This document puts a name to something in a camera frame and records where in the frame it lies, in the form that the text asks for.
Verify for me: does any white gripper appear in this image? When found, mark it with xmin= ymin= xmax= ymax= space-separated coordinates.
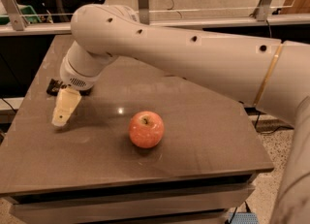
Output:
xmin=51 ymin=42 xmax=117 ymax=127

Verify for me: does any black rxbar chocolate bar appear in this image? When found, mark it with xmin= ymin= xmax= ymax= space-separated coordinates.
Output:
xmin=46 ymin=79 xmax=92 ymax=96

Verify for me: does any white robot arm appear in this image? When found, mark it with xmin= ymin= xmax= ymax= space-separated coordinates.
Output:
xmin=52 ymin=4 xmax=310 ymax=224

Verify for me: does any red apple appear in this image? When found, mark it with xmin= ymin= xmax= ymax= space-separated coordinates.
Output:
xmin=129 ymin=111 xmax=165 ymax=148

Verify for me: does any green bin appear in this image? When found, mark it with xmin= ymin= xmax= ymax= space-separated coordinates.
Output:
xmin=0 ymin=5 xmax=42 ymax=25

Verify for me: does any grey table drawer front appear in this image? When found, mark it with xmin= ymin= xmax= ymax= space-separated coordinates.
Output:
xmin=11 ymin=183 xmax=255 ymax=224

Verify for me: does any blue perforated box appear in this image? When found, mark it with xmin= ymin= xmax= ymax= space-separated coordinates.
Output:
xmin=228 ymin=212 xmax=259 ymax=224

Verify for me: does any left metal glass bracket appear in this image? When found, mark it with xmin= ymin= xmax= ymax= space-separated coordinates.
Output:
xmin=1 ymin=0 xmax=27 ymax=31

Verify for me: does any middle metal glass bracket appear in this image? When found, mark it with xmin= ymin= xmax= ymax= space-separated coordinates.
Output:
xmin=138 ymin=0 xmax=150 ymax=24

